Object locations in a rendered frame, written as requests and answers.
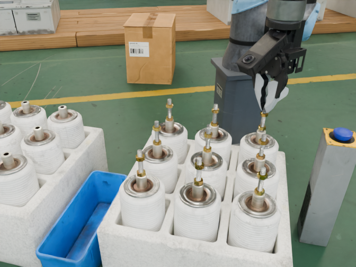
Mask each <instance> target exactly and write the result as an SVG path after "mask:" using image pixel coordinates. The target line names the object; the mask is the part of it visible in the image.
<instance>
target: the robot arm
mask: <svg viewBox="0 0 356 267"><path fill-rule="evenodd" d="M320 7H321V4H320V3H317V0H234V1H233V7H232V11H231V14H232V16H231V23H230V35H229V44H228V46H227V48H226V51H225V53H224V56H223V58H222V65H223V66H224V67H225V68H227V69H229V70H232V71H235V72H241V73H245V74H247V75H249V76H251V77H252V81H253V88H254V90H255V95H256V98H257V101H258V103H259V106H260V109H261V110H262V111H263V108H265V112H266V113H269V112H270V111H271V110H272V109H273V108H274V107H275V105H276V104H277V102H278V101H280V100H281V99H283V98H284V97H286V96H287V94H288V92H289V89H288V88H287V87H286V84H287V82H288V74H292V73H293V72H294V69H295V68H296V69H295V73H298V72H301V71H302V69H303V65H304V61H305V55H306V51H307V49H305V48H302V47H301V42H302V41H306V40H308V39H309V37H310V35H311V33H312V31H313V28H314V25H315V22H316V19H317V16H318V13H319V10H320ZM301 56H303V59H302V63H301V67H298V64H299V58H300V57H301ZM296 59H297V62H296ZM270 77H271V78H272V79H274V80H273V81H271V80H270ZM267 94H268V95H267ZM266 95H267V97H266V103H265V96H266Z"/></svg>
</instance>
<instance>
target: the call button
mask: <svg viewBox="0 0 356 267"><path fill-rule="evenodd" d="M333 135H334V137H335V138H336V139H338V140H342V141H347V140H349V139H351V138H352V136H353V132H352V131H351V130H349V129H347V128H342V127H338V128H335V129H334V130H333Z"/></svg>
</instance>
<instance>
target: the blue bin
mask: <svg viewBox="0 0 356 267"><path fill-rule="evenodd" d="M126 178H127V176H126V175H124V174H118V173H111V172H105V171H92V172H91V173H90V175H89V176H88V178H87V179H86V180H85V182H84V183H83V184H82V186H81V187H80V188H79V190H78V191H77V193H76V194H75V195H74V197H73V198H72V200H71V201H70V203H69V204H68V206H67V207H66V208H65V210H64V211H63V212H62V214H61V215H60V217H59V218H58V219H57V221H56V222H55V224H54V225H53V226H52V228H51V229H50V231H49V232H48V233H47V235H46V236H45V238H44V239H43V240H42V242H41V243H40V245H39V246H38V247H37V249H36V251H35V254H36V256H37V258H38V259H40V261H41V264H42V266H43V267H100V265H101V263H102V260H101V253H100V247H99V241H98V237H97V229H98V227H99V226H100V224H101V222H102V221H103V219H104V217H105V215H106V213H107V211H108V210H109V208H110V207H111V205H112V203H113V201H114V199H115V198H116V196H117V194H118V192H119V188H120V186H121V184H122V183H123V182H124V180H126Z"/></svg>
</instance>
